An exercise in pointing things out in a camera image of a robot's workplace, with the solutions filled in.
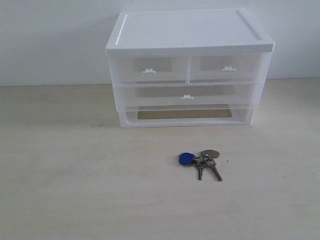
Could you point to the key bunch with blue tag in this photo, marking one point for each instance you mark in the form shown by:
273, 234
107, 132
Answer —
206, 159

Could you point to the clear wide middle drawer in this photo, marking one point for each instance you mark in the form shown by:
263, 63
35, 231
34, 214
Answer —
153, 96

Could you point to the white plastic drawer cabinet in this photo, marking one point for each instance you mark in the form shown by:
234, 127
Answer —
189, 33

